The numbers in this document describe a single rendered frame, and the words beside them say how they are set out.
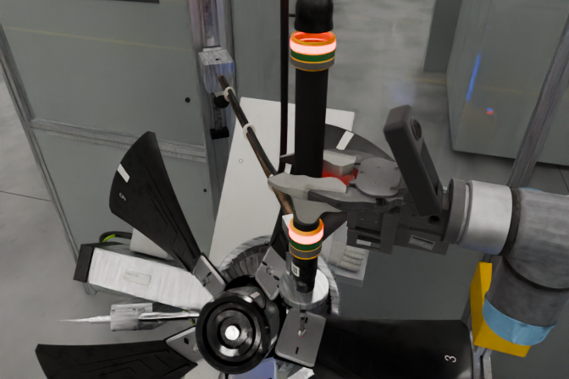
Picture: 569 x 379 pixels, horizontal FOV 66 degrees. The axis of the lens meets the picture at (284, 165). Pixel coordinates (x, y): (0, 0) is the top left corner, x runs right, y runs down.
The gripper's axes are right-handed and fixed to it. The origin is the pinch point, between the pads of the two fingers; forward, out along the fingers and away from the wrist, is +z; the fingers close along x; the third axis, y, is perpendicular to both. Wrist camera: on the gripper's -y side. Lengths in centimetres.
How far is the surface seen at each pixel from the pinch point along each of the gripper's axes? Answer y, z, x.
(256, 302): 24.2, 3.6, -1.8
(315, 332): 31.8, -4.9, 1.1
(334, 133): 6.9, -2.2, 21.0
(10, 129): 152, 298, 195
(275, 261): 24.2, 3.5, 6.7
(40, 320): 151, 137, 50
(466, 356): 32.2, -27.8, 4.1
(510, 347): 49, -41, 21
